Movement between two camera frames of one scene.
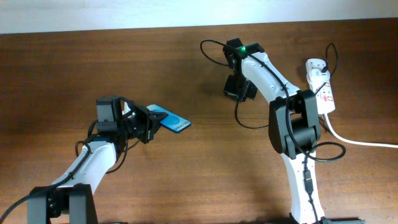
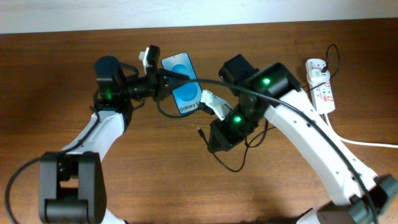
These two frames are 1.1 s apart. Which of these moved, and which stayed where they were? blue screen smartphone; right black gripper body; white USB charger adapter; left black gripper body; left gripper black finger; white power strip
Moved: right black gripper body; blue screen smartphone; left gripper black finger; left black gripper body
Stayed: white power strip; white USB charger adapter
